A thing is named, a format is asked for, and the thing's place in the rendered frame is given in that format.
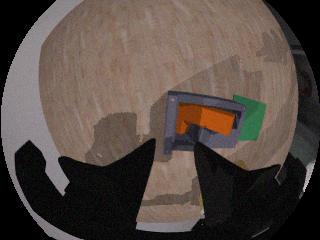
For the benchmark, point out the orange l-shaped part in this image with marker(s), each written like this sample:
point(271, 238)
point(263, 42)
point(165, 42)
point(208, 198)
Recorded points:
point(208, 117)

